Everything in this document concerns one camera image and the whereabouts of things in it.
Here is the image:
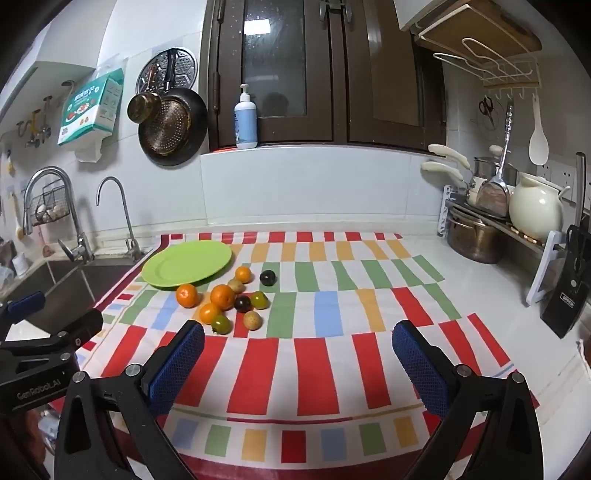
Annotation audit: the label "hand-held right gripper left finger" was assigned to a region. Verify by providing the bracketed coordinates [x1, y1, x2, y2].
[54, 319, 206, 480]

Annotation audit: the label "white board stand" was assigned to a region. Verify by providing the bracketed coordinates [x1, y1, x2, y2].
[526, 230, 566, 306]

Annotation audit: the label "white ceramic jug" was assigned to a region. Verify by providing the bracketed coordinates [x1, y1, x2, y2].
[508, 173, 571, 243]

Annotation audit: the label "steel spatula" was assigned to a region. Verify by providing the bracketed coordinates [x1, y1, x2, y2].
[475, 104, 515, 217]

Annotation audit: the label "wall socket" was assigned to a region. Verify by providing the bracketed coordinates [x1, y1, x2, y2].
[538, 161, 578, 201]

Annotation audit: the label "green and white box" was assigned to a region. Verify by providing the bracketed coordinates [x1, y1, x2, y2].
[57, 68, 126, 147]

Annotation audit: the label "green plate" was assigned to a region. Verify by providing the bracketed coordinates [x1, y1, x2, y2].
[141, 241, 233, 291]

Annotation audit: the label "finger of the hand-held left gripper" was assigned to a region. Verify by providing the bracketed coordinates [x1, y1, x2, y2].
[0, 308, 104, 376]
[0, 291, 46, 344]

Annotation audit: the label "brass wall hooks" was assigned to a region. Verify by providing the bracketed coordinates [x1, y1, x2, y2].
[16, 96, 52, 148]

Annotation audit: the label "round metal steamer rack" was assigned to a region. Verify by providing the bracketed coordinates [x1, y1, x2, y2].
[135, 47, 199, 96]

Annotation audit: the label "black knife block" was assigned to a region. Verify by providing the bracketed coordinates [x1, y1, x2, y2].
[541, 224, 591, 340]

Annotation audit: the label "metal counter rack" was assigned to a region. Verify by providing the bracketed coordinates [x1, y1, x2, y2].
[443, 185, 568, 259]

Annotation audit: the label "dark wooden window door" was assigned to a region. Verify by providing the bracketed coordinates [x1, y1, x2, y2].
[344, 0, 448, 151]
[203, 0, 346, 145]

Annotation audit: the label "white rice spoon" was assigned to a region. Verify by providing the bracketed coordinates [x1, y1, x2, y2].
[529, 95, 550, 166]

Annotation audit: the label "large chrome faucet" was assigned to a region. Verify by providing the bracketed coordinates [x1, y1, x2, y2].
[23, 167, 95, 264]

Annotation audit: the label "white wire hanging rack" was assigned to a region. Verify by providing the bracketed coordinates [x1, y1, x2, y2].
[434, 39, 541, 89]

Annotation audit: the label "white wall box holder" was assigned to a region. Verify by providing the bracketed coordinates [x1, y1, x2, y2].
[76, 131, 116, 163]

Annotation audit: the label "colourful striped cloth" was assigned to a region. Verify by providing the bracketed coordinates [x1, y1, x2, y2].
[46, 231, 541, 480]

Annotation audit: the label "large steel pot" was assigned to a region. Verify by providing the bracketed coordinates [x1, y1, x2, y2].
[447, 208, 509, 265]

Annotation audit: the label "copper perforated strainer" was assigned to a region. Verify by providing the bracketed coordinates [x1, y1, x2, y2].
[141, 98, 193, 155]

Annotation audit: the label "steel sink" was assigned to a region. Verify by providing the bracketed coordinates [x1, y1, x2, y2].
[0, 258, 153, 324]

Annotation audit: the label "slim gooseneck faucet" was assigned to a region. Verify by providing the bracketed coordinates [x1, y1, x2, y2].
[96, 176, 141, 261]

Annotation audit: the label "small brass saucepan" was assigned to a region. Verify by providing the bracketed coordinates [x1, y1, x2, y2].
[127, 92, 162, 123]

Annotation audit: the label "wire sink basket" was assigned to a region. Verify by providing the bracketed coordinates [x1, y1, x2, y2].
[25, 185, 71, 227]

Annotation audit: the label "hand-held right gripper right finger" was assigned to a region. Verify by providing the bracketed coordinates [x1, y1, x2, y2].
[392, 320, 544, 480]

